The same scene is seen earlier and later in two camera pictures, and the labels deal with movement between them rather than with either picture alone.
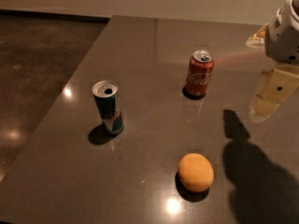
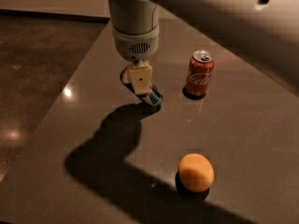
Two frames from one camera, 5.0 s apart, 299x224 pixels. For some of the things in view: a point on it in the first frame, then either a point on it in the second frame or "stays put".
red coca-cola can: x=199 y=73 stays put
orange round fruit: x=195 y=172 stays put
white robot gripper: x=281 y=39 -> x=135 y=44
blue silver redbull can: x=106 y=93 -> x=152 y=98
